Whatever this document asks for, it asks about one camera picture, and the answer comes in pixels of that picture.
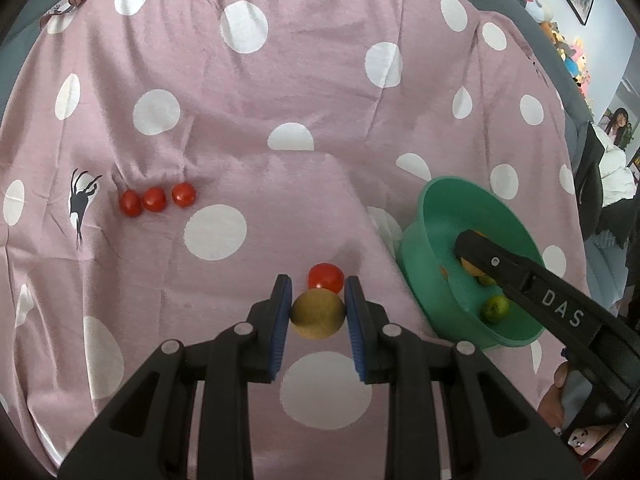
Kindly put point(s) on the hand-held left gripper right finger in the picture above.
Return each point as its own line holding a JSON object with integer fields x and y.
{"x": 356, "y": 330}

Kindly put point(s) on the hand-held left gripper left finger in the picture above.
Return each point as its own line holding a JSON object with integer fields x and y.
{"x": 281, "y": 330}

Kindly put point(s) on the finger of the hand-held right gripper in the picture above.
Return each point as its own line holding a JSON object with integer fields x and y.
{"x": 492, "y": 260}

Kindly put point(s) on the orange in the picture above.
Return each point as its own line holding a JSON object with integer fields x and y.
{"x": 469, "y": 266}

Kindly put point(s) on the large tan round fruit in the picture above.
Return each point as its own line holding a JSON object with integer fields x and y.
{"x": 318, "y": 315}

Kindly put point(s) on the green lime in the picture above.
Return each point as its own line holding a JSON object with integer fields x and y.
{"x": 495, "y": 309}

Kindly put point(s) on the large red tomato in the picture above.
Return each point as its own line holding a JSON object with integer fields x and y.
{"x": 325, "y": 275}

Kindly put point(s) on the green plastic bowl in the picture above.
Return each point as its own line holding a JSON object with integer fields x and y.
{"x": 440, "y": 220}

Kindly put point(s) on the red cherry tomato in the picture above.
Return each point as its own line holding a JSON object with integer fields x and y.
{"x": 183, "y": 194}
{"x": 130, "y": 204}
{"x": 154, "y": 199}

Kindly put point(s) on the person's right hand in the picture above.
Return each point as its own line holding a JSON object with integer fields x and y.
{"x": 550, "y": 410}

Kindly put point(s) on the light blue cloth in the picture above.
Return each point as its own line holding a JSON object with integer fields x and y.
{"x": 602, "y": 270}

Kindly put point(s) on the dark cloth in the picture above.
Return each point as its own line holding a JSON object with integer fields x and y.
{"x": 592, "y": 185}

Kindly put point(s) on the white cloth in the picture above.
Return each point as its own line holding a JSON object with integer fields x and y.
{"x": 617, "y": 172}

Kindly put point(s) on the row of plush toys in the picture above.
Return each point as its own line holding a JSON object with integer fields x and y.
{"x": 565, "y": 47}

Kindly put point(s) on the pink polka-dot blanket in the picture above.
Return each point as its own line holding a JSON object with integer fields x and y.
{"x": 300, "y": 85}

